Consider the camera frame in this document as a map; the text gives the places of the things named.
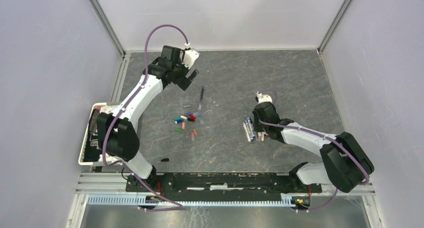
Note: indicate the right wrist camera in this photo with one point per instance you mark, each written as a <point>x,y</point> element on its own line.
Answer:
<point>262,98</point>

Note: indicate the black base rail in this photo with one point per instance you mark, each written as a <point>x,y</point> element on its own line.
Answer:
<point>228,187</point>

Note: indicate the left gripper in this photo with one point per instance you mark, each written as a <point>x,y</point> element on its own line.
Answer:
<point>184,82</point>

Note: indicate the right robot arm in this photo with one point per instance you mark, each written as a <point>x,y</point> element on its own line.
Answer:
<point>344,164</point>

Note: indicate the blue clear capped pen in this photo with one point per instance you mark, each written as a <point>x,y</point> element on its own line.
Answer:
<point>249,131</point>

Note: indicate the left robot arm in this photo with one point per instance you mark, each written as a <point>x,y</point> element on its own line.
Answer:
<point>117,129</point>

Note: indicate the brown capped white marker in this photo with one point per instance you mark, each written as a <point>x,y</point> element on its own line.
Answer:
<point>249,140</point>

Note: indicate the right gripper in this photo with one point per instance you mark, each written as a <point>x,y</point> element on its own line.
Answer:
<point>257,128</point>

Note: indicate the white plastic basket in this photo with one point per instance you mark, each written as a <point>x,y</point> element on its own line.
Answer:
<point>90,153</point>

